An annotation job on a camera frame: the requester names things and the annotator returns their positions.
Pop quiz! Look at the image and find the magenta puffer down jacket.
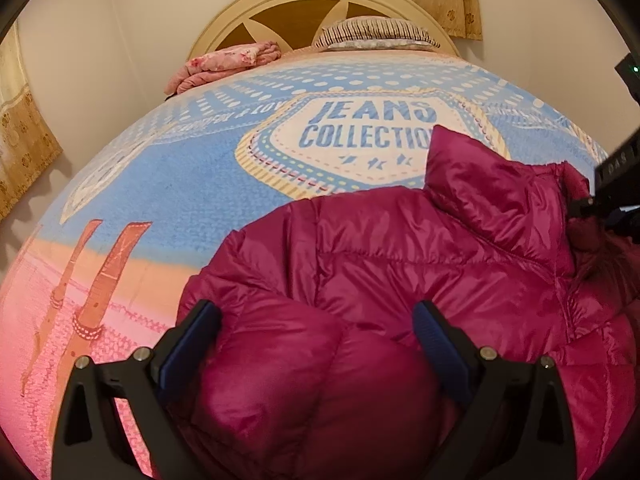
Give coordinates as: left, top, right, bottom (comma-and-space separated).
174, 127, 639, 479

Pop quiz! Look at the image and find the blue pink printed bed blanket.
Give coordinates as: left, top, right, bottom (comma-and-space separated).
1, 51, 605, 479

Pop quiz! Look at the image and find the beige curtain at left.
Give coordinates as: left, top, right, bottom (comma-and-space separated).
0, 23, 63, 219

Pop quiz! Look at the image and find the striped pillow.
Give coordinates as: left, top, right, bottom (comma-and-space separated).
312, 16, 442, 51

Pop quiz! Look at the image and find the folded pink floral quilt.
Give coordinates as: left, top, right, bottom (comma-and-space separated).
164, 41, 282, 96

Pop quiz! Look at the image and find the cream wooden headboard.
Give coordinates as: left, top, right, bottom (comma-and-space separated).
188, 0, 459, 58

